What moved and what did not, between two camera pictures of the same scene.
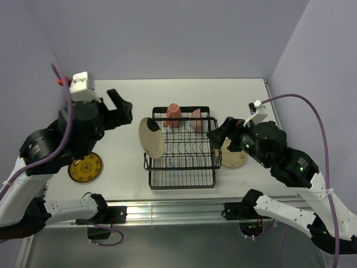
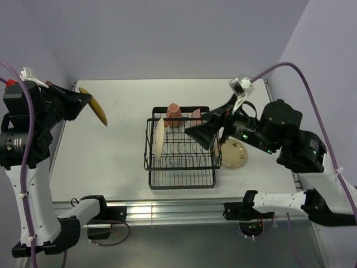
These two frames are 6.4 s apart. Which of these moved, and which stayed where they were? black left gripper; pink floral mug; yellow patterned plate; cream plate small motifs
Moved: yellow patterned plate; black left gripper
Stayed: pink floral mug; cream plate small motifs
